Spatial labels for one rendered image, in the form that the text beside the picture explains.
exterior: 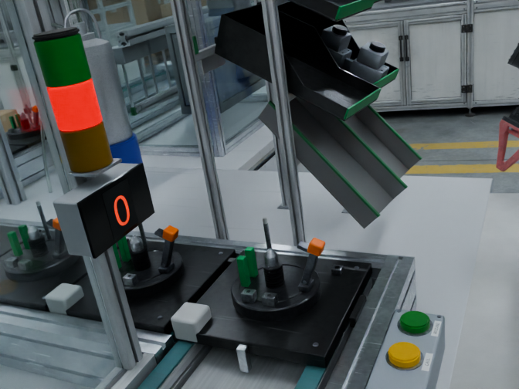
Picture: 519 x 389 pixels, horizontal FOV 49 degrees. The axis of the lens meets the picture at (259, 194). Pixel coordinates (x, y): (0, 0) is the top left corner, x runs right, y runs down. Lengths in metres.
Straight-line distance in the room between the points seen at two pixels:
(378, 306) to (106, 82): 1.07
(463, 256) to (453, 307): 0.17
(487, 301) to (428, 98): 3.93
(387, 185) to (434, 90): 3.81
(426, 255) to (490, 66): 3.76
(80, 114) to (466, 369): 0.65
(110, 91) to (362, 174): 0.84
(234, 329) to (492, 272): 0.53
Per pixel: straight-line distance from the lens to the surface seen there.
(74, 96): 0.66
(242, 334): 0.83
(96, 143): 0.67
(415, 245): 1.23
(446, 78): 4.88
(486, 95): 4.92
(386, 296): 0.91
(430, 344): 0.81
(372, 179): 1.12
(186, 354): 0.87
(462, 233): 1.28
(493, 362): 0.94
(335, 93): 1.03
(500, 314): 1.04
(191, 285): 0.97
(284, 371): 0.84
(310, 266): 0.84
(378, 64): 1.12
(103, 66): 1.67
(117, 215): 0.70
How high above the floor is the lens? 1.46
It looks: 23 degrees down
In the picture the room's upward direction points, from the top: 9 degrees counter-clockwise
